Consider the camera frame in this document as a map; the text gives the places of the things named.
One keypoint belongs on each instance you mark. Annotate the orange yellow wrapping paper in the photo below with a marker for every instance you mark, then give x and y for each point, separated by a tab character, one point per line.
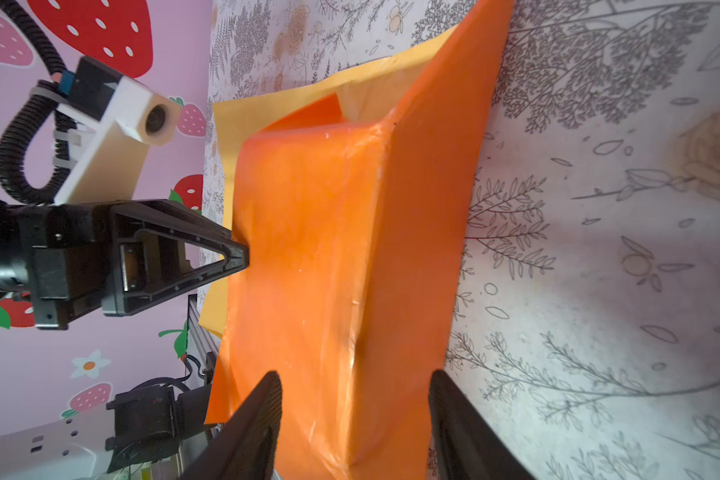
353	196

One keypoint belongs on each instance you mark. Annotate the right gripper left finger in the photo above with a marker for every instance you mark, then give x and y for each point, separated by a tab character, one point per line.
245	448

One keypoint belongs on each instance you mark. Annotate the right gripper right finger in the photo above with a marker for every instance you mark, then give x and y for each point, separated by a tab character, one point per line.
466	446

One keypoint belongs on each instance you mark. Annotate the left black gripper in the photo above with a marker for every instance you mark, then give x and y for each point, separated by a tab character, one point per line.
54	257

